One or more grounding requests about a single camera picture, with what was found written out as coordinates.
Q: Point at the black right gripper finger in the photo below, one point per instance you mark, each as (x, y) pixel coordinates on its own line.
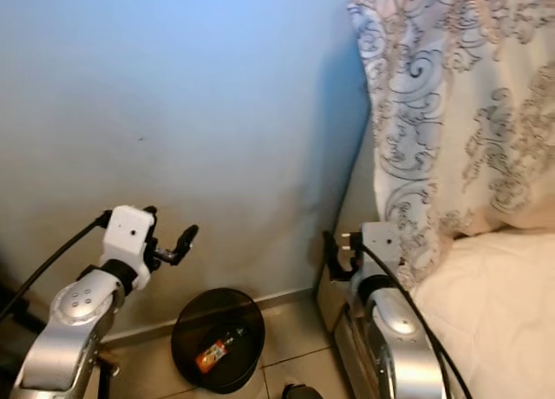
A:
(329, 251)

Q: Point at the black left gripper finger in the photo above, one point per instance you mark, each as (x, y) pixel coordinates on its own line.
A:
(187, 238)

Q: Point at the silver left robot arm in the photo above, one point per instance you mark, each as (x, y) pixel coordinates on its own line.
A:
(78, 308)

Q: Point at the grey bed headboard panel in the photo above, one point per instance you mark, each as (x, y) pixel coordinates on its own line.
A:
(355, 199)

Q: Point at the round black trash bin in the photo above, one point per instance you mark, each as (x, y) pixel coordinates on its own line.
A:
(192, 330)

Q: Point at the small bottle orange label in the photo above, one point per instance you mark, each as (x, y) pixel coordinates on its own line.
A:
(210, 357)

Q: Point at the bed with white quilted cover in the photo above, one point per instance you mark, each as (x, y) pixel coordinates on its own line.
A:
(494, 312)

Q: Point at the cream swirl patterned curtain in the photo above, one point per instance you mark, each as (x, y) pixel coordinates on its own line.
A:
(460, 113)

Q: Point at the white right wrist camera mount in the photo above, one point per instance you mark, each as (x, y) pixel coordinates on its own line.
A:
(386, 247)

